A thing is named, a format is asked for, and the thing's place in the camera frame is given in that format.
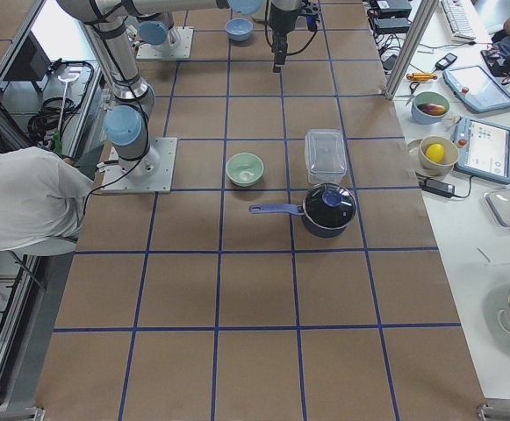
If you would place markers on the white keyboard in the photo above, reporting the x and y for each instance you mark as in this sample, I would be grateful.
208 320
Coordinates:
456 20

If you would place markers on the upper teach pendant tablet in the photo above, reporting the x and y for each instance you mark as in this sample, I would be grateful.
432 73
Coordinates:
477 89

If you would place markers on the lower teach pendant tablet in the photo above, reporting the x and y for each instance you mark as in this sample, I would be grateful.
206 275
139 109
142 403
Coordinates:
483 149

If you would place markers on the person in white shirt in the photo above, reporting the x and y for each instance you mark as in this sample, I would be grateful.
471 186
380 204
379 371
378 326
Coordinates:
41 196

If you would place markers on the clear plastic food container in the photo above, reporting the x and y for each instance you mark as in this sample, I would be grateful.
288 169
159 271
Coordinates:
325 156

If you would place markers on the orange handled tool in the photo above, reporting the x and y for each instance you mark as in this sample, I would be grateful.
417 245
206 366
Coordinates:
421 77

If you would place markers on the black power adapter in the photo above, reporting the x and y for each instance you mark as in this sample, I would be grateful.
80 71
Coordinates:
436 187

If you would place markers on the black electronics box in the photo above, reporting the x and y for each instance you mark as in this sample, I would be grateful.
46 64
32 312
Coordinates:
389 16

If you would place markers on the dark blue saucepan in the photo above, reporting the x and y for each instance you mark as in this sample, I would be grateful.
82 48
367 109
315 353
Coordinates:
326 210

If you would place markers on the beige bowl with lemon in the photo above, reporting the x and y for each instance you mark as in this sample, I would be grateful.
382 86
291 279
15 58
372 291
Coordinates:
437 155

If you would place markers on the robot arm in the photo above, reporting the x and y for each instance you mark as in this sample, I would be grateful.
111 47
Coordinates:
105 20
158 29

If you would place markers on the aluminium frame post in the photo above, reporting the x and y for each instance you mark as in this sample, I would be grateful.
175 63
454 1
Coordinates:
418 26

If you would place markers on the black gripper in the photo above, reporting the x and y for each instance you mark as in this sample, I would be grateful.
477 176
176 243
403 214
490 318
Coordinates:
280 23

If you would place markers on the green bowl with eggplant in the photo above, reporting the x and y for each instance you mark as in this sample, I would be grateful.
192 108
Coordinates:
429 107

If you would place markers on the teach pendant tablet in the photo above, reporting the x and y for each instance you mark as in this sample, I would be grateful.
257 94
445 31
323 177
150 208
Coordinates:
483 149
477 89

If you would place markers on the blue bowl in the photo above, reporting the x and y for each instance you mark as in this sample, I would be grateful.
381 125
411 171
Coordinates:
239 29

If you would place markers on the scissors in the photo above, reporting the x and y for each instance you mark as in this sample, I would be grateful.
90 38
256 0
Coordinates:
413 86

